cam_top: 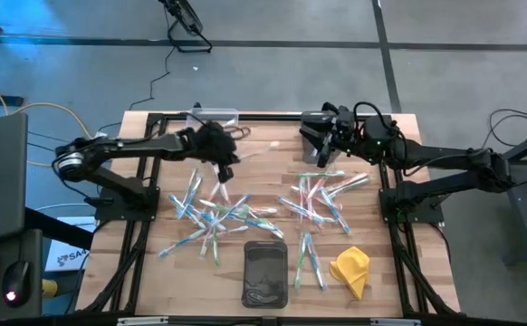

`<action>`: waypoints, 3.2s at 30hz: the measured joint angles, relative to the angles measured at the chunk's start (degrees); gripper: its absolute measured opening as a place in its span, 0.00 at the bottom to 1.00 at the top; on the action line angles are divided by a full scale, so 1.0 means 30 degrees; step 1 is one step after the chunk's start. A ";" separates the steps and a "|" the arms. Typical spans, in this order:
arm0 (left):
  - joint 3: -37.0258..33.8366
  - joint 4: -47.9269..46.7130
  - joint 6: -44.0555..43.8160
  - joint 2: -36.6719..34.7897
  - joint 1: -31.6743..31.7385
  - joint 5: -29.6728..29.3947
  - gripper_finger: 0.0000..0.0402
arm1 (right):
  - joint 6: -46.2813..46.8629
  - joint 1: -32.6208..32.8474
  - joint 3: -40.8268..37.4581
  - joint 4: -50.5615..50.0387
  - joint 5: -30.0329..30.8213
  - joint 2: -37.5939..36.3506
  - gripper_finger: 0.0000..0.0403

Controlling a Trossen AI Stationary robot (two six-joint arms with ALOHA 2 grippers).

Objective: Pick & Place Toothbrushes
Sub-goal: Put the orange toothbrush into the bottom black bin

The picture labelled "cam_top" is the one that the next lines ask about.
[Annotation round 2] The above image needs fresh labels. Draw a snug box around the grey translucent plastic bin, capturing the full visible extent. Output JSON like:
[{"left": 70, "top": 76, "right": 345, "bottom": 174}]
[{"left": 298, "top": 110, "right": 342, "bottom": 166}]

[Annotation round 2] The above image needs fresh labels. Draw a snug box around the dark-legged side table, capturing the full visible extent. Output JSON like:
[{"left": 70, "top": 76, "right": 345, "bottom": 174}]
[{"left": 501, "top": 124, "right": 527, "bottom": 267}]

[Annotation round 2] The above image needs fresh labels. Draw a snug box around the clear plastic bin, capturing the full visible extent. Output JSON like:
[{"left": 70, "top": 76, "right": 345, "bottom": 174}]
[{"left": 185, "top": 107, "right": 240, "bottom": 129}]

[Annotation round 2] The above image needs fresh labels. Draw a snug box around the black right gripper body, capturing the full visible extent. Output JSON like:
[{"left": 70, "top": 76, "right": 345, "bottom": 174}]
[{"left": 331, "top": 126, "right": 368, "bottom": 155}]

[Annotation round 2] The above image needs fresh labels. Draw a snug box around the black computer mouse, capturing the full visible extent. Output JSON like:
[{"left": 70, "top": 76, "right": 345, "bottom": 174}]
[{"left": 2, "top": 260, "right": 32, "bottom": 309}]

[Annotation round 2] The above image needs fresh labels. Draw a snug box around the yellow cloth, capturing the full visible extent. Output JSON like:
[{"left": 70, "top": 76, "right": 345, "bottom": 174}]
[{"left": 329, "top": 245, "right": 371, "bottom": 302}]

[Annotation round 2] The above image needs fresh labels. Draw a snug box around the blue wrapped toothbrush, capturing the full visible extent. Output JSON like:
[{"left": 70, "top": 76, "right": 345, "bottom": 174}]
[
  {"left": 176, "top": 176, "right": 204, "bottom": 221},
  {"left": 168, "top": 193, "right": 208, "bottom": 230},
  {"left": 319, "top": 187, "right": 352, "bottom": 236},
  {"left": 305, "top": 231, "right": 329, "bottom": 292},
  {"left": 197, "top": 194, "right": 251, "bottom": 228},
  {"left": 276, "top": 195, "right": 338, "bottom": 225},
  {"left": 157, "top": 227, "right": 208, "bottom": 259}
]

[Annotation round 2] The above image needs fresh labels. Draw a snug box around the white cardboard box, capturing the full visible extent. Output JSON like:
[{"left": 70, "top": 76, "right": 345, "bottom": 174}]
[{"left": 44, "top": 216, "right": 93, "bottom": 273}]

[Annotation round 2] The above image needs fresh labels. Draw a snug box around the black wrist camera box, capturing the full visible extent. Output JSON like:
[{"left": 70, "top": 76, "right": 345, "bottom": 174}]
[{"left": 334, "top": 106, "right": 356, "bottom": 130}]

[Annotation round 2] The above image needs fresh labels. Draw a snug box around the black plastic tray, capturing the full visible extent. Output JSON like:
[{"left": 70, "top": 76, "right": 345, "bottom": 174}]
[{"left": 241, "top": 239, "right": 290, "bottom": 310}]

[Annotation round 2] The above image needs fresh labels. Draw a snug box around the black floor fan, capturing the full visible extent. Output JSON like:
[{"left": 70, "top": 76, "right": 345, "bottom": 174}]
[{"left": 158, "top": 0, "right": 214, "bottom": 54}]

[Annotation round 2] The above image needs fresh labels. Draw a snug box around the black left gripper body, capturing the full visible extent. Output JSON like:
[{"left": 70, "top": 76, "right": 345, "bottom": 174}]
[{"left": 181, "top": 121, "right": 241, "bottom": 167}]

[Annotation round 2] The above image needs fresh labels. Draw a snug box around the black fan cable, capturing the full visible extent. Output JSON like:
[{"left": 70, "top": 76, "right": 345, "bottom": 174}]
[{"left": 96, "top": 44, "right": 177, "bottom": 133}]

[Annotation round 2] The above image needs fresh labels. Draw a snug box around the small yellow object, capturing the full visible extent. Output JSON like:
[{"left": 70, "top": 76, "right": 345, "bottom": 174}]
[{"left": 41, "top": 278, "right": 60, "bottom": 299}]

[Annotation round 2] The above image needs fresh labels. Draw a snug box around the yellow cable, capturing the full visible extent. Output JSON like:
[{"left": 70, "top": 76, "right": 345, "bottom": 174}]
[{"left": 0, "top": 73, "right": 93, "bottom": 168}]

